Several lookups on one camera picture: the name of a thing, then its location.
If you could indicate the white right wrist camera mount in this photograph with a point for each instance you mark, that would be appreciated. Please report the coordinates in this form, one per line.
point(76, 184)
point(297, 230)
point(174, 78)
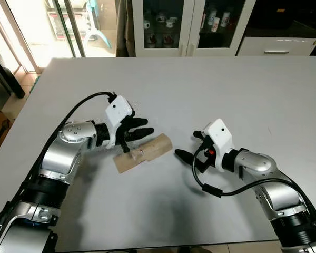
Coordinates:
point(218, 134)

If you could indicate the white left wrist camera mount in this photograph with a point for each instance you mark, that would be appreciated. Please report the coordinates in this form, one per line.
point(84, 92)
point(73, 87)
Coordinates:
point(118, 110)

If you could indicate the white mug with dark print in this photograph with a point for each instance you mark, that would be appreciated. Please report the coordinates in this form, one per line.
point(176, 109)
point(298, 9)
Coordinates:
point(146, 25)

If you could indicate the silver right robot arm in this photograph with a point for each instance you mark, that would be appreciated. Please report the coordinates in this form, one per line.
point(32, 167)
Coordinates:
point(258, 164)

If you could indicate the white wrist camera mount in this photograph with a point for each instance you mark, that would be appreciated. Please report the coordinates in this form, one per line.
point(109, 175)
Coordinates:
point(118, 110)
point(218, 134)

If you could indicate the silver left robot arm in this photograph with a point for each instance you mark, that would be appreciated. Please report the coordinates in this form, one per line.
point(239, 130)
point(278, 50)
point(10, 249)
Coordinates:
point(58, 158)

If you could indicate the black slanted bar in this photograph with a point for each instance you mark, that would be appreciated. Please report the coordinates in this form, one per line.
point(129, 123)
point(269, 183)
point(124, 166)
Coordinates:
point(5, 68)

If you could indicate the teal plastic frame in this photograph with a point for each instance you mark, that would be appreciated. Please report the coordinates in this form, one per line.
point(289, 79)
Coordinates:
point(97, 29)

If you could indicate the white bottle with red label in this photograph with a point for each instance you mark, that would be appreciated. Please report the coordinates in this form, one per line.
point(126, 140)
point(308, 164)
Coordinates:
point(217, 23)

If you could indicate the white glass door cabinet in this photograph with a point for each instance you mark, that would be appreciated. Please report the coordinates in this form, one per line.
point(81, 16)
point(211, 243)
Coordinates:
point(192, 26)

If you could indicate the white drawer unit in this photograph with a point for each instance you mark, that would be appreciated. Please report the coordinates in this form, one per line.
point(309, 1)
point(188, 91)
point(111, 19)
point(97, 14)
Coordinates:
point(276, 46)

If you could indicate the glass sliding door frame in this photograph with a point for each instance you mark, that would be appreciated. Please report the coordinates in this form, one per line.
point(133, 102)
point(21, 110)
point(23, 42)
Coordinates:
point(68, 26)

